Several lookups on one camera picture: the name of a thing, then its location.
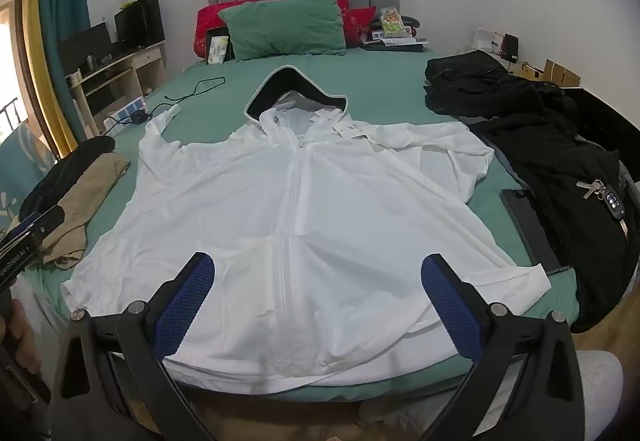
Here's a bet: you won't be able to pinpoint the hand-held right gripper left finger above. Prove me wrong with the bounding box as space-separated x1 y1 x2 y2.
50 252 216 441

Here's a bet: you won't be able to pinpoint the dark tablet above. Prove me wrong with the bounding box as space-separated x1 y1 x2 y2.
500 188 571 277

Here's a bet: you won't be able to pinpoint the black crumpled jacket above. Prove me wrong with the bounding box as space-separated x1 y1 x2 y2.
424 50 566 118

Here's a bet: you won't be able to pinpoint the balcony glass door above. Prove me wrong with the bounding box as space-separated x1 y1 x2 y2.
0 0 31 147

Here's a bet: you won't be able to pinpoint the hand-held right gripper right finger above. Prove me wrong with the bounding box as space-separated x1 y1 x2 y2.
421 253 584 441

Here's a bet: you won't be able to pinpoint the person's leg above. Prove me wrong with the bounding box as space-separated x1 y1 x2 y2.
570 348 626 441

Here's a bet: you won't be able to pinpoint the green pillow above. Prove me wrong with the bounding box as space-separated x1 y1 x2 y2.
218 0 347 61

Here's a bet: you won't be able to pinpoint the white hooded jacket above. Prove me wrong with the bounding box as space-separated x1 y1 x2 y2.
61 64 551 392

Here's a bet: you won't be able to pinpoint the white green packet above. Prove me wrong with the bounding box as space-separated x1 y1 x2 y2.
207 36 231 63

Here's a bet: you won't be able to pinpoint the black charger with cable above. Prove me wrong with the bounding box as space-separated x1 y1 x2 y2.
116 78 226 124

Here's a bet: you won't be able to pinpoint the green snack bag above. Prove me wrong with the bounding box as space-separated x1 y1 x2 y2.
380 7 405 39

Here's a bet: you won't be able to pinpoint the bunch of keys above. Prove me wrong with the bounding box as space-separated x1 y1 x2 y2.
576 178 626 222

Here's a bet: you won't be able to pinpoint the person's left hand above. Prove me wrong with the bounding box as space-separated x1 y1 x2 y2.
6 299 42 374

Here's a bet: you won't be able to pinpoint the small red pillow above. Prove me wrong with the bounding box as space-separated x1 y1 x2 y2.
344 6 377 47

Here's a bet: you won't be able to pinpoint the blue printed cloth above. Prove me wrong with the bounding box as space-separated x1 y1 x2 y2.
0 126 56 222

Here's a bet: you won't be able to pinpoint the black cloth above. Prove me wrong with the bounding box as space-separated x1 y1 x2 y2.
20 136 117 217

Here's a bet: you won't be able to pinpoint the black monitor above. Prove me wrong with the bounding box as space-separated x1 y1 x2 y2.
59 21 113 67

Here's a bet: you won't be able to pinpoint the black coat with grey lining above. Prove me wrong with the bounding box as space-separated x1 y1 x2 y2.
465 114 636 334

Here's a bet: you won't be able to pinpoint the wooden desk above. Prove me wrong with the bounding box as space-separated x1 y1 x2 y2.
67 42 167 137

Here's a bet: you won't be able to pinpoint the black computer tower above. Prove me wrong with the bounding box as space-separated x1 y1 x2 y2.
114 0 166 48

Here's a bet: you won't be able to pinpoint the pile of papers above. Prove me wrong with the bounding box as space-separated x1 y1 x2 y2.
361 28 430 52

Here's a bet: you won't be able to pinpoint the white power strip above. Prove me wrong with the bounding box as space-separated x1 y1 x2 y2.
103 98 146 132

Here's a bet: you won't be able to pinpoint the yellow curtain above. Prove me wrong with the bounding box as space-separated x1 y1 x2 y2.
22 0 76 159

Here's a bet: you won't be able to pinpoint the beige pants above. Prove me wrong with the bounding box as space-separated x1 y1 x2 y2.
42 152 132 269

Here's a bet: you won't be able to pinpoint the long red pillow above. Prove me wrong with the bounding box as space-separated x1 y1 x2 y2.
194 0 351 59

